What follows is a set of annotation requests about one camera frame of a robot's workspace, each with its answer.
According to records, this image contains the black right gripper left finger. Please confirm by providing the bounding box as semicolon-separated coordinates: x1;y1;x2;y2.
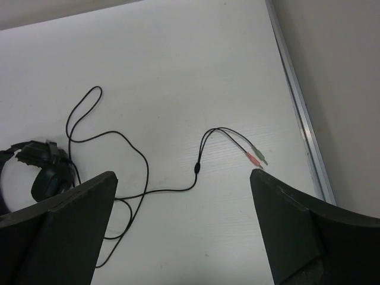
1;171;118;284

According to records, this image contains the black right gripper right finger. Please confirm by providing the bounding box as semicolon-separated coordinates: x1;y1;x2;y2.
250;169;379;284

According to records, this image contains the black over-ear headphones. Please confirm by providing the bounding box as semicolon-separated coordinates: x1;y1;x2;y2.
1;141;77;202

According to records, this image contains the aluminium table edge rail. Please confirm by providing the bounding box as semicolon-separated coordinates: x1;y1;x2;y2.
265;1;337;205

